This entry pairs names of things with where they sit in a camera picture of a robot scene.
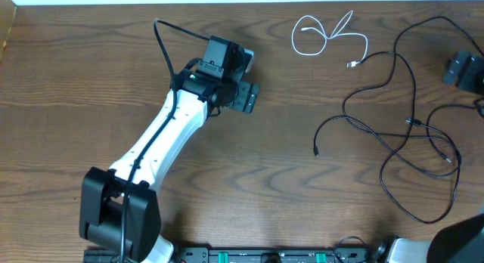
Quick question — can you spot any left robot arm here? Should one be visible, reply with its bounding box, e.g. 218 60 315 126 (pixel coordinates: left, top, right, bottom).
79 36 259 262

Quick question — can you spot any left camera black cable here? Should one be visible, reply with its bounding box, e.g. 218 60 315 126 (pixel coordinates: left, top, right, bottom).
119 19 211 263

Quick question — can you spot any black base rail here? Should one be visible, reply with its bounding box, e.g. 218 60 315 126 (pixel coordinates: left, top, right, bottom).
82 246 379 263

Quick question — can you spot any white usb cable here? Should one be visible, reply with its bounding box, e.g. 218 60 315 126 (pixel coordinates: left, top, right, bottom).
290 10 369 69

